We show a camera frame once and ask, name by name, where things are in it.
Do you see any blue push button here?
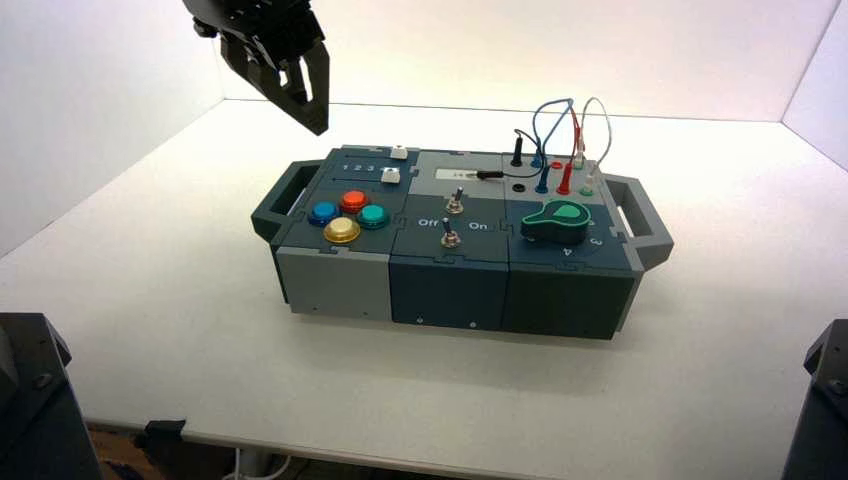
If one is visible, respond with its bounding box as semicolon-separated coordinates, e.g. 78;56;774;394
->
307;200;341;228

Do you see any white patch wire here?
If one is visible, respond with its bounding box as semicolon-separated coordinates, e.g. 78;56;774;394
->
574;97;613;199

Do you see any teal push button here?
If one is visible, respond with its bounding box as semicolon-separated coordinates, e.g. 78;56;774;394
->
356;203;391;231

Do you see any black table clamp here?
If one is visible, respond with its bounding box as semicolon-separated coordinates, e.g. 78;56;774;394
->
135;418;188;465

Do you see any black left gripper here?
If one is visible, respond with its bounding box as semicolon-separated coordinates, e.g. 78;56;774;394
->
182;0;331;137

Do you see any green rotary knob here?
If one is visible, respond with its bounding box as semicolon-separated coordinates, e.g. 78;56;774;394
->
519;200;592;246

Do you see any blue patch wire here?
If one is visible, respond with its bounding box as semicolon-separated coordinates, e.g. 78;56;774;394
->
529;97;575;195

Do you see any black patch wire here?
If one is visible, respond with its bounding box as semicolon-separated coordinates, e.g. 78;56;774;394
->
474;129;546;182

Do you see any white cable under table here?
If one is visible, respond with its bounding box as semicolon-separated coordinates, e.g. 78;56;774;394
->
221;450;293;480

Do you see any grey and blue control box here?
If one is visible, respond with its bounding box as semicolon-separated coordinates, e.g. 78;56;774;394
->
250;144;675;341

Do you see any red patch wire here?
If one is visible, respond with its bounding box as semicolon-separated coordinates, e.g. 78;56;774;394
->
556;109;585;197

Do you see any yellow push button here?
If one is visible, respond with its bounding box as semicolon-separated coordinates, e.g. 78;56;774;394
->
323;216;362;246

